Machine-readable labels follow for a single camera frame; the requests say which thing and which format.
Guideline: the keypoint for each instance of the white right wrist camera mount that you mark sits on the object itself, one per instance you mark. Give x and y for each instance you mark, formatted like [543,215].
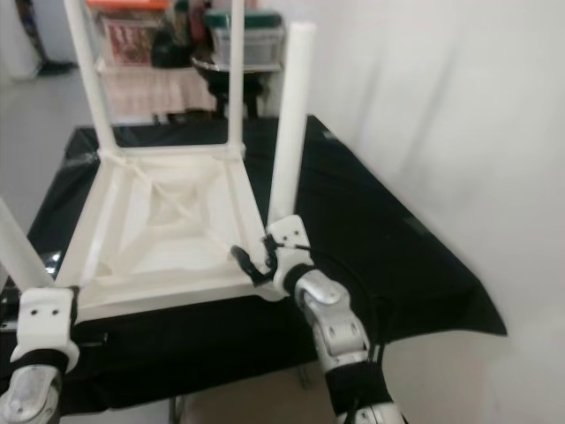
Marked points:
[290,231]

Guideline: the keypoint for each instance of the clear plastic storage container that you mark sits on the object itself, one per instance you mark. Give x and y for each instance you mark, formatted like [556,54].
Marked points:
[265,44]

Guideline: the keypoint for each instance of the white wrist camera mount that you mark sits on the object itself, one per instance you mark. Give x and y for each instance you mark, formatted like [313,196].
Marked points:
[44,314]
[290,231]

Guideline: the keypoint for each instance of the black table cloth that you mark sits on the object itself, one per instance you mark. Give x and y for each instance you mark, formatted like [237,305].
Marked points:
[388,265]

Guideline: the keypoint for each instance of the orange plastic lid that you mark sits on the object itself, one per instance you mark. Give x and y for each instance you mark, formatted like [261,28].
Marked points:
[132,4]

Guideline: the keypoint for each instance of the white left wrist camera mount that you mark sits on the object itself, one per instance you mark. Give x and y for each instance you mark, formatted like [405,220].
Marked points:
[44,314]

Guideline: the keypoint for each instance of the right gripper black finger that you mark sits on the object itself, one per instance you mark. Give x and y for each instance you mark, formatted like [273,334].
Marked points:
[247,263]

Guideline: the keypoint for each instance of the red patterned box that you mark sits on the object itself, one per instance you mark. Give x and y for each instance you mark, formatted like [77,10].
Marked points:
[132,40]

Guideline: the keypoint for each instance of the white plastic table top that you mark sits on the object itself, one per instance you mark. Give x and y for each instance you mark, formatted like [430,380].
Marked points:
[168,221]

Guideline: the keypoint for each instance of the black round stool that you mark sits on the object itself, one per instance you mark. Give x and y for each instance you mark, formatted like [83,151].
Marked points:
[221,95]

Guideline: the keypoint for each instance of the beige cloth covered table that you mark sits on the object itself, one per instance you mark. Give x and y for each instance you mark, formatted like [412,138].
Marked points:
[159,90]

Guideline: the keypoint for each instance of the black wok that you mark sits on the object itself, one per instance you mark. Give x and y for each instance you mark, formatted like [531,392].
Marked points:
[212,67]

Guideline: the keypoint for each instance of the dark green lid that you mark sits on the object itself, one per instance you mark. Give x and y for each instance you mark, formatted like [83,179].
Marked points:
[265,19]

